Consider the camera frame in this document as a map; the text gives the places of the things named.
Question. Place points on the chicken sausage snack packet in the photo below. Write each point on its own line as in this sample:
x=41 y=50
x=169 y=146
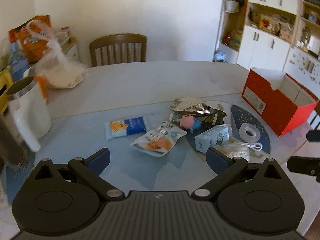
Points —
x=158 y=142

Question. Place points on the pink blue plush toy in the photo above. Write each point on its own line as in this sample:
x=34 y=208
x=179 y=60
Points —
x=188 y=122

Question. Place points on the silver crumpled snack bag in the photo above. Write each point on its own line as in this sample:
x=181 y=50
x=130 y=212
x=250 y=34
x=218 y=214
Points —
x=190 y=106

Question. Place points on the blue water bottle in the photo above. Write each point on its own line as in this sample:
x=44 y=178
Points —
x=17 y=61

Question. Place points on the orange snack bag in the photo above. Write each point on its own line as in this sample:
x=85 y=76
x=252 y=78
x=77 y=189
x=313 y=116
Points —
x=32 y=47

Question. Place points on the small blue white carton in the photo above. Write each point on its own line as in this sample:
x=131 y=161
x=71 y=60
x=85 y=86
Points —
x=214 y=137

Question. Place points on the clear tape roll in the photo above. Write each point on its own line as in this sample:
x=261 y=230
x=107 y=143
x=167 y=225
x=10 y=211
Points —
x=249 y=133

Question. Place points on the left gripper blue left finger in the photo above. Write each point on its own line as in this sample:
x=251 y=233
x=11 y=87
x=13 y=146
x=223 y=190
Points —
x=93 y=165

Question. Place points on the red cardboard shoe box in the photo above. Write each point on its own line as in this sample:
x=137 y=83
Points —
x=282 y=102

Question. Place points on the bag of cotton swabs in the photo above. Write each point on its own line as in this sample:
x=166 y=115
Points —
x=234 y=150

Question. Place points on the small white drawer cabinet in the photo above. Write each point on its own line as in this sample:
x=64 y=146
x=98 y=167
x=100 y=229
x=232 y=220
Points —
x=70 y=49

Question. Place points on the white plastic bag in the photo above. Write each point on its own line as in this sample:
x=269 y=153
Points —
x=58 y=71

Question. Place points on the white shelving cabinet unit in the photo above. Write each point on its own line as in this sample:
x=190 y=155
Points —
x=272 y=34

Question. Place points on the dark snack bag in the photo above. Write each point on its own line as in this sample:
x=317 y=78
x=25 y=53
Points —
x=216 y=117

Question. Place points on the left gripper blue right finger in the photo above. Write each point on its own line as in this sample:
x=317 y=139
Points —
x=219 y=162

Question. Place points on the blue soda biscuit packet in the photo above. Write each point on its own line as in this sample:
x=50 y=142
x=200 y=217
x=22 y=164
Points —
x=126 y=127

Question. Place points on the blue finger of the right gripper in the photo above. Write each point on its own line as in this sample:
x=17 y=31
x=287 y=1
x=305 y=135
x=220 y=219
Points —
x=303 y=165
x=313 y=135

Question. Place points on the wooden chair behind table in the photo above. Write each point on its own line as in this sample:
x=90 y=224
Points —
x=117 y=49

